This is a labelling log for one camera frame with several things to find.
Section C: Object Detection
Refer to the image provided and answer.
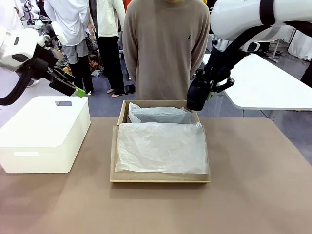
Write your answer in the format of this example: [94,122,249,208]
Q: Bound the pile of patterned clothes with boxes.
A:
[84,36,106,78]

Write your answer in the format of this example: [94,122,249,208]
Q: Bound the black left arm cable bundle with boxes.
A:
[0,70,34,106]

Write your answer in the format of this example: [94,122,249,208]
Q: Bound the bystander white shirt grey shorts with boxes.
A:
[43,0,95,96]

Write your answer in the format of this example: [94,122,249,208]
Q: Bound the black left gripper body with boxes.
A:
[31,52,77,97]

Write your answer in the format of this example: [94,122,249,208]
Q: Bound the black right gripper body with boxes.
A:
[186,69,213,112]

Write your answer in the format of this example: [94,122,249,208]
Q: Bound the white draped table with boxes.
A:
[287,25,312,60]

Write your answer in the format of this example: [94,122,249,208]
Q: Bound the white rounded table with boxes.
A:
[202,53,312,111]

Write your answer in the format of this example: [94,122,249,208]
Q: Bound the bystander white top black trousers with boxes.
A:
[89,0,126,98]

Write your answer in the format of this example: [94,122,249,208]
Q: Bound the brown cardboard shoe box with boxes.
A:
[110,99,212,183]

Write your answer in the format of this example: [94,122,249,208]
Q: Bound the white tissue paper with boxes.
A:
[114,102,210,175]

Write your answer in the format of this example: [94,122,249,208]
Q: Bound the white lidded storage box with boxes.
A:
[0,96,91,174]

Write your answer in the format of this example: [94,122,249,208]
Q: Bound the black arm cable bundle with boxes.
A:
[204,20,312,82]
[0,70,34,106]

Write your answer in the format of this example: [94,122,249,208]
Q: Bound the person's torso beige sweater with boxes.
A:
[122,0,211,101]

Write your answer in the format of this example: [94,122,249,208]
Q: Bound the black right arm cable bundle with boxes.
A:
[204,20,312,82]

